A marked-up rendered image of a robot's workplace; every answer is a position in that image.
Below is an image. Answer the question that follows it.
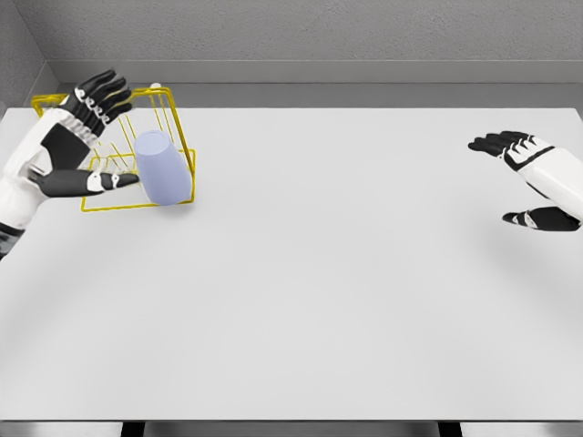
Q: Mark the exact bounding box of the white black-striped right robot hand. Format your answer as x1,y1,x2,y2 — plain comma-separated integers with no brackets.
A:
467,130,583,234

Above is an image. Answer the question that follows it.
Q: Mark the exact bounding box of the white black-striped left robot hand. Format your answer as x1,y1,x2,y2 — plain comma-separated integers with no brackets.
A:
0,68,141,209

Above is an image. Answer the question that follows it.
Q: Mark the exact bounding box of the lavender plastic cup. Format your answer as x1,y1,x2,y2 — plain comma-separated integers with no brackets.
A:
132,128,194,208

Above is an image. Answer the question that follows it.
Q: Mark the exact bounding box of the yellow wire cup holder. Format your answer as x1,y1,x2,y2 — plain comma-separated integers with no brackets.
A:
30,82,199,214

